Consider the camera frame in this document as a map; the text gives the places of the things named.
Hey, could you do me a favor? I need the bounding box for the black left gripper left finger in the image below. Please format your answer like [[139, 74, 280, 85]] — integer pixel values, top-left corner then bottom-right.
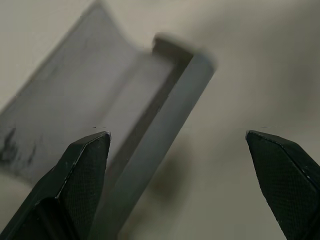
[[0, 130, 112, 240]]

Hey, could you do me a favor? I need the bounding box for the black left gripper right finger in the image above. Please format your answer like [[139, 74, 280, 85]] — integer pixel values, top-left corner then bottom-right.
[[244, 129, 320, 240]]

